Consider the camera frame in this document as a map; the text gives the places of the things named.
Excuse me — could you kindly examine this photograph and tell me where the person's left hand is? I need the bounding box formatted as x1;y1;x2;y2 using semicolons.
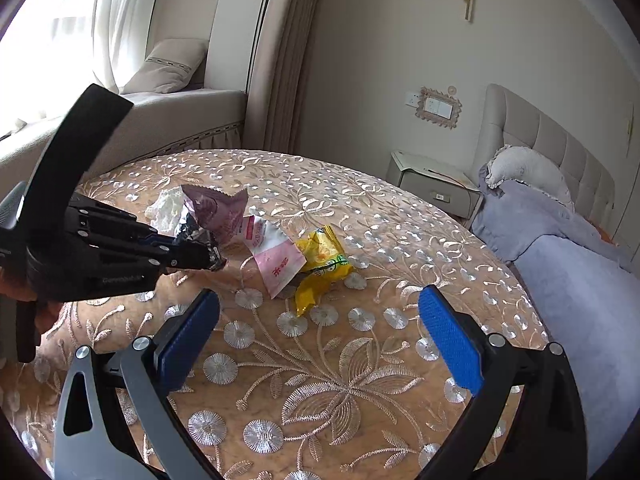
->
0;266;68;338

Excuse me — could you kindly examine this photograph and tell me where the bed with lavender cover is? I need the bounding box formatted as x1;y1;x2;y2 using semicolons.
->
472;167;640;478

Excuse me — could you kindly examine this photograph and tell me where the pink and white wrapper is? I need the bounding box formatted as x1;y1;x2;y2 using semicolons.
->
239;215;307;300

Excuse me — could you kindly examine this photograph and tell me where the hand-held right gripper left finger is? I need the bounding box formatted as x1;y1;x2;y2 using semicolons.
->
52;289;221;480

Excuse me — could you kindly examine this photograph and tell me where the white frilled pillow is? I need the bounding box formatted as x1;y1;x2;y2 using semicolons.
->
484;145;576;211

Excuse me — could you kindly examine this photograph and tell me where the beige nightstand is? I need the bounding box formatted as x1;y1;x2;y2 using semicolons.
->
386;150;483;221

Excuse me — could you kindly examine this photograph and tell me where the yellow snack wrapper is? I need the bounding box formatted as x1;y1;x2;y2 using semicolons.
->
294;225;355;317

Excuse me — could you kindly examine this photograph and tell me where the beige window seat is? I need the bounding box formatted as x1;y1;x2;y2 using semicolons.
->
0;87;248;186

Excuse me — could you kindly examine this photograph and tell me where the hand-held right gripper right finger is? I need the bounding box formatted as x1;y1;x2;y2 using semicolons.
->
415;285;588;480

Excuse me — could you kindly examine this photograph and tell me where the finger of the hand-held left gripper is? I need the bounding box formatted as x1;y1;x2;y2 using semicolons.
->
67;192;176;249
95;246;224;274

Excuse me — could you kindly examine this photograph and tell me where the framed wall switch panel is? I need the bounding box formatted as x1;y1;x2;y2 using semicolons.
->
417;87;463;128

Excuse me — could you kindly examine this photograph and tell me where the purple snack wrapper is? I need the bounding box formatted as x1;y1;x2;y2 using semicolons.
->
181;184;249;247

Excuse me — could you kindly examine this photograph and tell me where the beige cushion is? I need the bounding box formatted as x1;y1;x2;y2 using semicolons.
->
120;38;208;95

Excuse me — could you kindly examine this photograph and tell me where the beige lace tablecloth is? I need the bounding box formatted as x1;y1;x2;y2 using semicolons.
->
0;147;551;480

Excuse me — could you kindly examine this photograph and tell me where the beige curtain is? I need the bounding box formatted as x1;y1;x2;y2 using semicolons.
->
247;0;332;152

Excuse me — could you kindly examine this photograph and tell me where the white sheer curtain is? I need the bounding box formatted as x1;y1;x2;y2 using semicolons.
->
15;0;168;136

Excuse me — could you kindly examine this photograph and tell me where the beige padded headboard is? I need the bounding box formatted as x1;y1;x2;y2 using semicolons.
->
472;83;618;231

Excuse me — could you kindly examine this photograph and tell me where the white tissue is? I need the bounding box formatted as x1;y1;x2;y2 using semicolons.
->
145;187;187;234

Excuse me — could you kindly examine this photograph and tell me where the black snack wrapper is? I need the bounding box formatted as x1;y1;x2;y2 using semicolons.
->
172;207;228;272

